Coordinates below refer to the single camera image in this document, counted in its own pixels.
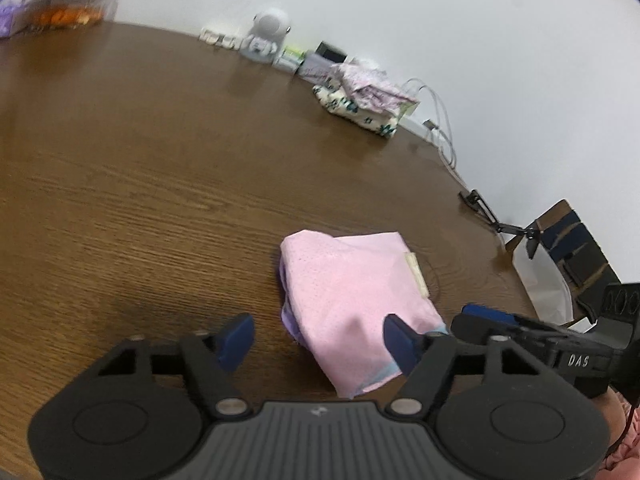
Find pink blue purple tank top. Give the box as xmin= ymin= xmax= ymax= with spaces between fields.
xmin=279 ymin=230 xmax=446 ymax=399

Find wooden chair with cloth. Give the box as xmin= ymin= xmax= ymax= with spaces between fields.
xmin=506 ymin=200 xmax=620 ymax=326

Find pink jacket sleeve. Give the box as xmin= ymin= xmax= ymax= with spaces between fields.
xmin=593 ymin=388 xmax=640 ymax=480

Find white power strip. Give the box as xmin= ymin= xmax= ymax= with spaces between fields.
xmin=398 ymin=116 xmax=433 ymax=142

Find white floral folded cloth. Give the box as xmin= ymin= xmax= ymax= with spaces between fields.
xmin=312 ymin=84 xmax=398 ymax=139

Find small black box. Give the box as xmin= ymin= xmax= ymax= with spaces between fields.
xmin=316 ymin=41 xmax=347 ymax=63

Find green white small box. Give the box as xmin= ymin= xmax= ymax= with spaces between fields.
xmin=272 ymin=47 xmax=306 ymax=74

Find white astronaut figurine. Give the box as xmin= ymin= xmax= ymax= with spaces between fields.
xmin=240 ymin=8 xmax=291 ymax=64

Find plastic box of oranges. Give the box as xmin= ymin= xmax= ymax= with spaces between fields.
xmin=26 ymin=0 xmax=117 ymax=30

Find purple tissue box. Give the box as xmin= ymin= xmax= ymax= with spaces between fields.
xmin=0 ymin=0 xmax=32 ymax=39

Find white charger cables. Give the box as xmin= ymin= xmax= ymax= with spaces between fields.
xmin=401 ymin=77 xmax=459 ymax=168

